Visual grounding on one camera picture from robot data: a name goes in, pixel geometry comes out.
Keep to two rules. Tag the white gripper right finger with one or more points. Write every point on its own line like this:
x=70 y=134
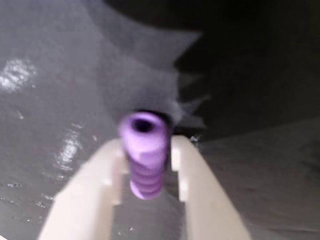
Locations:
x=207 y=195

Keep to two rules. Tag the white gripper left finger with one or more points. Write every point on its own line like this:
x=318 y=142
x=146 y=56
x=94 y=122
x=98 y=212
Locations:
x=85 y=190

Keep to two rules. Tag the purple ribbed pen grip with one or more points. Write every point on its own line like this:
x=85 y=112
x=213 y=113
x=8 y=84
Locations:
x=147 y=155

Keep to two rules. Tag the black rubber mat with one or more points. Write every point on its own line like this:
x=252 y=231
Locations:
x=50 y=112

